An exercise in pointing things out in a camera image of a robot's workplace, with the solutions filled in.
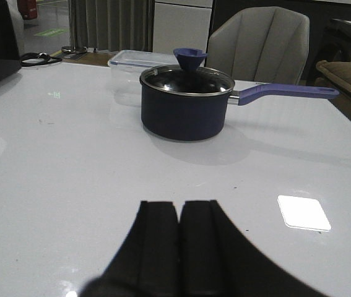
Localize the beige upholstered chair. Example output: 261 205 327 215
206 6 310 85

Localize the red fire extinguisher box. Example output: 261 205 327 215
17 0 38 20

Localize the white drawer cabinet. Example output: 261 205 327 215
152 0 214 54

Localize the clear plastic container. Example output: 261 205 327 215
108 49 178 107

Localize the stanchion post with base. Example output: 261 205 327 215
61 0 87 54

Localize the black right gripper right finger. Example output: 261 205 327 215
180 200 321 296

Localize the dark blue saucepan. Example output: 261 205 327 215
141 83 339 141

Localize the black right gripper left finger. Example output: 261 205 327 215
79 201 178 296

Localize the glass lid blue knob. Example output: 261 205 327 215
140 48 235 97

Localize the black toaster power cord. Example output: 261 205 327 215
19 52 63 67

